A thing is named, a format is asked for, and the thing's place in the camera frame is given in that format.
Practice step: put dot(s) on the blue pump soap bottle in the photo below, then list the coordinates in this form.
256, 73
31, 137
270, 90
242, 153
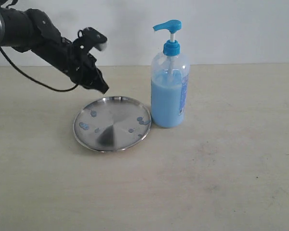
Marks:
169, 79

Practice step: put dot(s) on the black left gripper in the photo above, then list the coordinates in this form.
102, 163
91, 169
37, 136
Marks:
73, 58

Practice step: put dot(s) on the round stainless steel plate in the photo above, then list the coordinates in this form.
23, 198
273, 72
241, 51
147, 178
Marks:
112, 124

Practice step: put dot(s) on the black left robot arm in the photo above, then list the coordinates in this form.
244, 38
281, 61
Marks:
32, 30

